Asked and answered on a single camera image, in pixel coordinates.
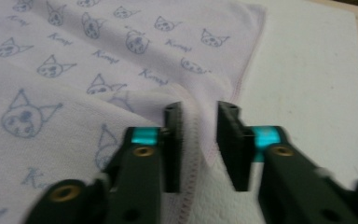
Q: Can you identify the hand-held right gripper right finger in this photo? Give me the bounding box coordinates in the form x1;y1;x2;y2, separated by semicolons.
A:
216;101;358;224

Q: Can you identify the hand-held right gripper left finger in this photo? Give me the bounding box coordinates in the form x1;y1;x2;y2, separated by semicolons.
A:
103;101;184;224

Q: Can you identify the lilac printed towel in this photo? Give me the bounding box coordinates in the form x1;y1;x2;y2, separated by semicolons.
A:
0;0;267;224

